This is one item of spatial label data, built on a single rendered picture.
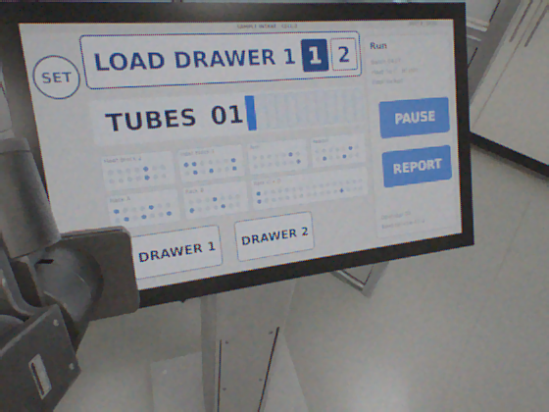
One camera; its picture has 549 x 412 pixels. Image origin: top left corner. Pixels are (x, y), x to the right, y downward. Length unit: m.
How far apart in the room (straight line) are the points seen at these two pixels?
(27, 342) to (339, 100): 0.40
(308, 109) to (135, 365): 1.18
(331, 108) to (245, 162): 0.12
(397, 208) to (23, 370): 0.44
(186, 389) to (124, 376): 0.22
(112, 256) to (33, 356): 0.15
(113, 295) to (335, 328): 1.30
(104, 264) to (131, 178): 0.13
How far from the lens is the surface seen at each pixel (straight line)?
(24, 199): 0.24
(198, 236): 0.45
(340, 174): 0.49
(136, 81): 0.45
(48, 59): 0.46
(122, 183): 0.44
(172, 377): 1.43
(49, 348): 0.21
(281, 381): 1.43
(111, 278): 0.34
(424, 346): 1.67
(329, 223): 0.49
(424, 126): 0.55
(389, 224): 0.53
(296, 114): 0.47
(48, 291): 0.24
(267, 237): 0.47
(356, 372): 1.54
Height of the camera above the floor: 1.36
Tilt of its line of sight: 45 degrees down
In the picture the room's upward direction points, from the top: 9 degrees clockwise
